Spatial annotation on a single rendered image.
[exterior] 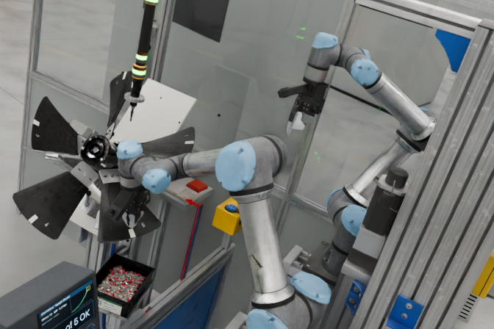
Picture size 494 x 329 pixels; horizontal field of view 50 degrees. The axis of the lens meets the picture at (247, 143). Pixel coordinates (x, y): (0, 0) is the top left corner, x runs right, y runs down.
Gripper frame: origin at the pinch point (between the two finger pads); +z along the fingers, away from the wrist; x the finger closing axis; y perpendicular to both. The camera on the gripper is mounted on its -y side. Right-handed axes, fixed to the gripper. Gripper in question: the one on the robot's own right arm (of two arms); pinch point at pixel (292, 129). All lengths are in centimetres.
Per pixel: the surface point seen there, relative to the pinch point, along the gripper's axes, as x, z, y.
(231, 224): -3.5, 44.9, -11.1
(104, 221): -42, 42, -42
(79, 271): -84, 23, -14
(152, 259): 28, 108, -61
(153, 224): -31, 42, -29
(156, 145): -18, 20, -43
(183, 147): -15.9, 16.7, -32.4
